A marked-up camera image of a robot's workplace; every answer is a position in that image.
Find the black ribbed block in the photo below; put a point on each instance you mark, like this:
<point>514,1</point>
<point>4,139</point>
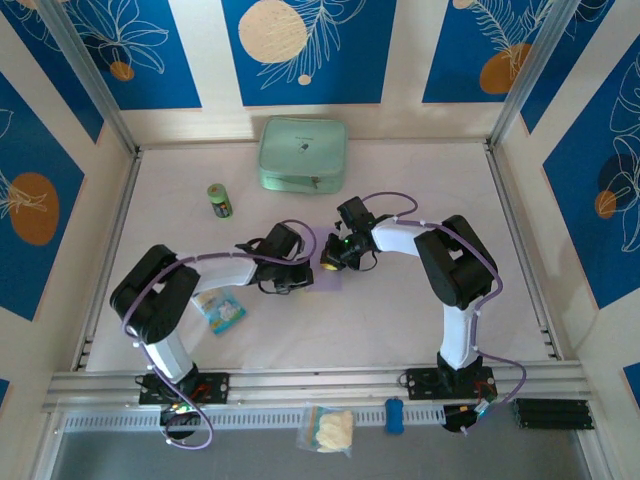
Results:
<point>550,414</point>

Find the small blue block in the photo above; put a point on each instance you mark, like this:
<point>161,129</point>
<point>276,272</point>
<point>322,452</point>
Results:
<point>394,416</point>

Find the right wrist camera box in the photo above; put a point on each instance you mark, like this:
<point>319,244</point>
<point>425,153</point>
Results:
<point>338,226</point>

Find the blue white snack packet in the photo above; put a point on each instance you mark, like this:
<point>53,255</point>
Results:
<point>225,312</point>

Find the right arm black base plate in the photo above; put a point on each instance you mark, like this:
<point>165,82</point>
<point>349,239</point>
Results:
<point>420,382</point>

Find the aluminium frame post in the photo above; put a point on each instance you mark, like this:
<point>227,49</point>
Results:
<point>96,85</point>
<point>531,75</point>

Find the grey metal panel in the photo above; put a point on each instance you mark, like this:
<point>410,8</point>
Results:
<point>320,465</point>

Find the aluminium table side rail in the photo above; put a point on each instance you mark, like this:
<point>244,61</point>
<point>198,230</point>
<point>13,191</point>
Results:
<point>120,225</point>
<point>506,200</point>

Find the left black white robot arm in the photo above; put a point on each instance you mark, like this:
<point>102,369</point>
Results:
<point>150,295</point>

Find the aluminium mounting rail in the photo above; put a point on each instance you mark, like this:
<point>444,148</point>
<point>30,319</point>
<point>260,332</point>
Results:
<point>310,385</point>

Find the mint green zip pouch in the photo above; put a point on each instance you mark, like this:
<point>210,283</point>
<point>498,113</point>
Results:
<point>302,150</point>

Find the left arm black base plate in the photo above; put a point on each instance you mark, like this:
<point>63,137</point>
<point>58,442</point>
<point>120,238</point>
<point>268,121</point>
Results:
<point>215,387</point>

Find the small green can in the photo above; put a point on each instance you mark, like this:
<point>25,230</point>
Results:
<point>221,202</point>

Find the clear bag of crackers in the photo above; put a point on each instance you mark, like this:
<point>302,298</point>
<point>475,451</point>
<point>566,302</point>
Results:
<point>332,427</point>

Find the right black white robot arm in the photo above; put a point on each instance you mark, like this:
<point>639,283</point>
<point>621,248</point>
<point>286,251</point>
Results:
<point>460,270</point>

